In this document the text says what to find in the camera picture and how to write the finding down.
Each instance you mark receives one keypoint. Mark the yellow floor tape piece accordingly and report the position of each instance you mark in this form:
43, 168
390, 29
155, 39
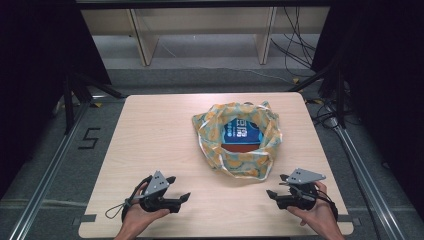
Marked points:
296, 80
98, 105

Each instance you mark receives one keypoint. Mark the orange-print teal shopping bag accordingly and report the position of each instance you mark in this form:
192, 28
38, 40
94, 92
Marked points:
240, 165

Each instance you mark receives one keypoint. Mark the person's right hand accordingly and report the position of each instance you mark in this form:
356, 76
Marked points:
318, 216

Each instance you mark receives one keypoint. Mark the blue and red snack packet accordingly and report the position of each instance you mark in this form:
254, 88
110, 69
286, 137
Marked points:
241, 135

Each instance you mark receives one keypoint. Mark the aluminium floor rail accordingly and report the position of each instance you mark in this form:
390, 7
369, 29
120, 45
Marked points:
50, 173
363, 180

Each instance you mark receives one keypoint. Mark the black curtain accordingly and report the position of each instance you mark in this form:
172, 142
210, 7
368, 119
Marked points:
33, 66
383, 83

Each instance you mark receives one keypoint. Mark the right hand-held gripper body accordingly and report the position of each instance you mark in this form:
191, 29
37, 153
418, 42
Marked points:
303, 176

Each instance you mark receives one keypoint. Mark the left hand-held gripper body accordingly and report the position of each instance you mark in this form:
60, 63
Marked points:
156, 185

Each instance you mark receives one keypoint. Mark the person's left hand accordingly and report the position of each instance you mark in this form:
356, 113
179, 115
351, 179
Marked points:
135, 216

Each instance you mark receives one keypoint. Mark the light wooden shelf unit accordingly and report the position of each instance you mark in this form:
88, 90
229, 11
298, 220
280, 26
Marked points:
200, 20

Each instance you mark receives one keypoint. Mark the black metal stand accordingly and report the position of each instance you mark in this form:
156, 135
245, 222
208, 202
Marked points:
69, 106
340, 100

